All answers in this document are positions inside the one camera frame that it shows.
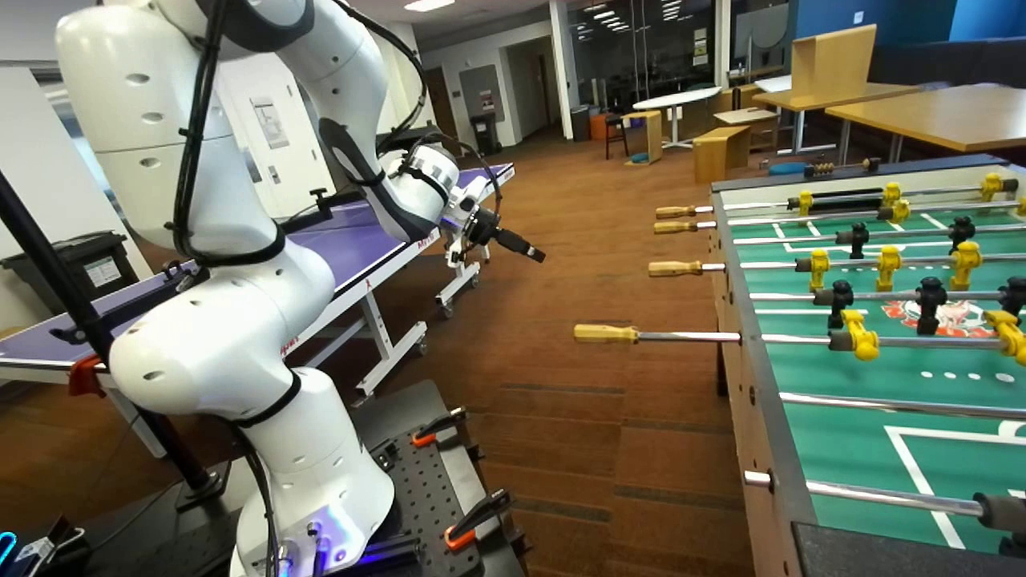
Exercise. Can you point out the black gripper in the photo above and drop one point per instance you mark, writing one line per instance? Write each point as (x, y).
(490, 228)

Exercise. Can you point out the foosball rod three yellow players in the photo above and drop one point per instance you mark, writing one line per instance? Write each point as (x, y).
(605, 336)

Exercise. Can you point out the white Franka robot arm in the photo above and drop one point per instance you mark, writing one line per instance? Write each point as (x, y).
(214, 353)

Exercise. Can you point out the foosball rod five yellow players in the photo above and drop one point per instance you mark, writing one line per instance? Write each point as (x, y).
(673, 269)

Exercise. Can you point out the foosball rod two yellow players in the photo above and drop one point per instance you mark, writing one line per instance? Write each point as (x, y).
(677, 226)

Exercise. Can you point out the foosball rod yellow goalie players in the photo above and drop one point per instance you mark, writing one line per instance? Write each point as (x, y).
(677, 213)

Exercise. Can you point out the foosball rod three black players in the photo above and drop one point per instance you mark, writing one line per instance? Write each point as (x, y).
(853, 243)

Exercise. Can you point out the foosball rod five black players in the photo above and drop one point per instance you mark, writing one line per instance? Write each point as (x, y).
(931, 305)

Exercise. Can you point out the foosball rod black goalie players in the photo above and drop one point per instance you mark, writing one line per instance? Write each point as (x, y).
(887, 497)

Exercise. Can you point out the small wooden box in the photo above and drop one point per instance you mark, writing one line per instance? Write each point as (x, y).
(646, 133)

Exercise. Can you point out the white round table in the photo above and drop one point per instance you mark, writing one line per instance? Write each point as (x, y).
(677, 102)

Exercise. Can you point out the wooden bench box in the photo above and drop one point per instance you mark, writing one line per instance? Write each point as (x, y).
(720, 155)

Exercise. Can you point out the ceiling light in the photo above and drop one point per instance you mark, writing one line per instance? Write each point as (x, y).
(432, 3)

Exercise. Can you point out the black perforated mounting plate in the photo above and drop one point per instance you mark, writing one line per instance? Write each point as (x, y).
(428, 502)

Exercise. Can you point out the upright wooden panel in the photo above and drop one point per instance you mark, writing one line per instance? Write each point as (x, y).
(836, 68)

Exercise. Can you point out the wooden foosball table green field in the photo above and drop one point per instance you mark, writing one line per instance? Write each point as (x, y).
(853, 450)

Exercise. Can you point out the black box cart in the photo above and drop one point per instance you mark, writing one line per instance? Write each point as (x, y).
(117, 248)

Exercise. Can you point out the large wooden table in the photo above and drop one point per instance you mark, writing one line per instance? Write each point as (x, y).
(942, 113)

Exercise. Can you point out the red clamp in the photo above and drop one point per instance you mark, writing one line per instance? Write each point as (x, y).
(86, 376)

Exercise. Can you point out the black tripod pole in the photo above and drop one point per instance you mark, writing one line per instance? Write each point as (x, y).
(52, 274)

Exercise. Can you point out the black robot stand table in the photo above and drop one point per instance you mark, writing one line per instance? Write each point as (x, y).
(149, 546)

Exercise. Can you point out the small black clip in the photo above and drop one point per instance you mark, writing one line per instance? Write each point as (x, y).
(52, 546)

